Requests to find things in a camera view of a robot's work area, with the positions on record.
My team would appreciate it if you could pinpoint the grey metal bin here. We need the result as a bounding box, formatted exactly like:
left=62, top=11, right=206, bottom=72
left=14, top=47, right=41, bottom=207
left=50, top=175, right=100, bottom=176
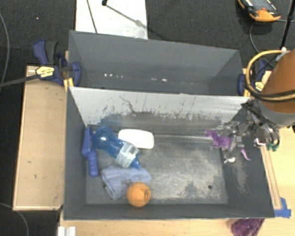
left=57, top=29, right=286, bottom=234

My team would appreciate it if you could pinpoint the light blue cloth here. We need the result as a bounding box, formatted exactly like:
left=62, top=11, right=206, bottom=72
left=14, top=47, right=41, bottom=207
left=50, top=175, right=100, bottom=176
left=99, top=164, right=153, bottom=203

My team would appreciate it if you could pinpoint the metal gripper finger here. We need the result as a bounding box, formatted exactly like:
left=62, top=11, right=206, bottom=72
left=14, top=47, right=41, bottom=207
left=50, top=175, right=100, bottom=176
left=221, top=120, right=240, bottom=136
left=223, top=134, right=246, bottom=165

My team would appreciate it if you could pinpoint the white oval soap bar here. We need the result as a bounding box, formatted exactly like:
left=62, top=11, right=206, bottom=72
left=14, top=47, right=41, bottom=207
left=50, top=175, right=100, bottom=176
left=117, top=128, right=156, bottom=150

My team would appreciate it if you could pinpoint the blue spray bottle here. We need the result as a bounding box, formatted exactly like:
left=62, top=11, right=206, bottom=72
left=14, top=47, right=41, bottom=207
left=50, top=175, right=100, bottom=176
left=80, top=124, right=144, bottom=180

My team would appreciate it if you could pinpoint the purple toy dinosaur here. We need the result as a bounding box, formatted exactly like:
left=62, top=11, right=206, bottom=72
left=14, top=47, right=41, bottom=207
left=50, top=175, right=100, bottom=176
left=203, top=129, right=254, bottom=161

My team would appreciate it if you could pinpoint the clear purple plastic cup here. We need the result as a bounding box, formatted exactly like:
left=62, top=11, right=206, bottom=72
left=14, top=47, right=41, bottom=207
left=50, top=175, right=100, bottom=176
left=230, top=216, right=266, bottom=236

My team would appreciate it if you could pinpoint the orange ball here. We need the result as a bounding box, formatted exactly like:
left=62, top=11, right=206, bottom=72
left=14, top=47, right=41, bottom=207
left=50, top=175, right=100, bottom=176
left=125, top=181, right=153, bottom=209

